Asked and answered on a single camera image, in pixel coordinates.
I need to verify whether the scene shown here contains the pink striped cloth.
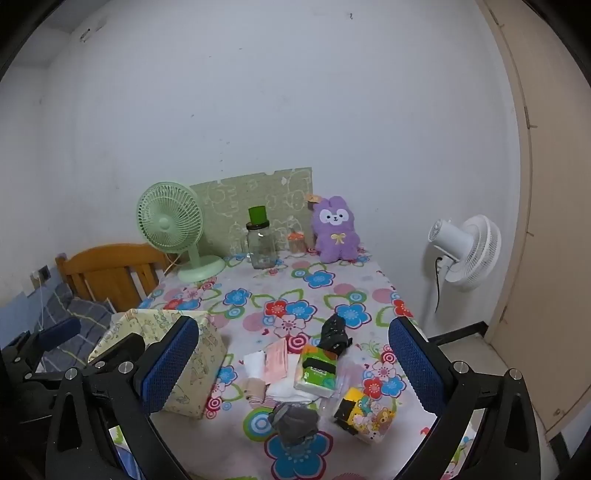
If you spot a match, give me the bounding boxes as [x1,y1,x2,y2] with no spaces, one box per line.
[263,340,290,384]

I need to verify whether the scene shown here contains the white cable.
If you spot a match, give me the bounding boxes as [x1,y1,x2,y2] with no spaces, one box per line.
[36,282,48,334]

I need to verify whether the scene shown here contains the cream patterned storage box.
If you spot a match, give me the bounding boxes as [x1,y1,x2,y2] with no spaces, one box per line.
[88,308,227,420]

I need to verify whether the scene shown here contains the glass jar with green lid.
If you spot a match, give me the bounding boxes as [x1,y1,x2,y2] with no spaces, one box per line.
[232,205,278,270]

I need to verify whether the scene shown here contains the blue plaid blanket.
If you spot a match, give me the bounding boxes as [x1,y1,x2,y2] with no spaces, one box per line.
[0,281,114,370]

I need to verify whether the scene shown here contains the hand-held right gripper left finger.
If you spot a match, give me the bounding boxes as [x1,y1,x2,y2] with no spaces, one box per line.
[45,316,201,480]

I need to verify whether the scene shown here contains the grey sock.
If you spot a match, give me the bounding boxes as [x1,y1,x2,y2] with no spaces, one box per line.
[269,405,321,453]

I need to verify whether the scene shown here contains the wooden chair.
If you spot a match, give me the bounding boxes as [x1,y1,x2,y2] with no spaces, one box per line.
[55,243,174,313]

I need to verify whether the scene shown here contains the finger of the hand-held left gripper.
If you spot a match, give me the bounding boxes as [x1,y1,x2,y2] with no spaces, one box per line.
[87,331,147,371]
[0,318,83,386]

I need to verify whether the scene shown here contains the beige sock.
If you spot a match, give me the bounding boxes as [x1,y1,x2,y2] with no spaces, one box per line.
[243,377,278,408]

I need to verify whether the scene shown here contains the purple plush bunny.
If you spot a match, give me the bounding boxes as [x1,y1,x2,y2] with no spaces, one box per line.
[305,194,362,264]

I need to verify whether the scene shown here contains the clear plastic packet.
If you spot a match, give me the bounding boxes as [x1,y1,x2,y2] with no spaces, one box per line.
[318,369,357,416]

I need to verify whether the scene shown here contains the white tissue sheet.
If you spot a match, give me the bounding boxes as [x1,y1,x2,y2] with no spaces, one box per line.
[243,351,269,382]

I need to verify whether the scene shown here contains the black cloth bundle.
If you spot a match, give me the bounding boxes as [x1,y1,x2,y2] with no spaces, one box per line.
[320,315,354,356]

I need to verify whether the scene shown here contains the beige door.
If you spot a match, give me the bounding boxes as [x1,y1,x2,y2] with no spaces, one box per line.
[479,0,591,440]

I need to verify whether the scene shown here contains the green patterned board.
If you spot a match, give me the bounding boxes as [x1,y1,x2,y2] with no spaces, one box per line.
[190,167,314,259]

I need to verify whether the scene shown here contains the green tissue pack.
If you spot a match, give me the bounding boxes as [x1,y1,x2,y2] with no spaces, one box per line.
[294,344,339,399]

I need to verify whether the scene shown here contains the yellow printed tissue pack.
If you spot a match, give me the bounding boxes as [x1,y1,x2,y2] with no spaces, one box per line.
[333,387,396,445]

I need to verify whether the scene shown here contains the white cloth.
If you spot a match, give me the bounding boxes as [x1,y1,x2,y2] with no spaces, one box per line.
[267,369,334,408]

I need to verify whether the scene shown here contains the white standing fan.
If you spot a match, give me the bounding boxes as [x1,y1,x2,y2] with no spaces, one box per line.
[427,214,502,324]

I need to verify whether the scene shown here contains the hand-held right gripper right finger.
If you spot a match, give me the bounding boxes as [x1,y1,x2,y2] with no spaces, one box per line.
[388,316,542,480]

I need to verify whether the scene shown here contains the green desk fan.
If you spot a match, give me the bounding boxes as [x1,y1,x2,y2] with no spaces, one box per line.
[136,182,227,283]

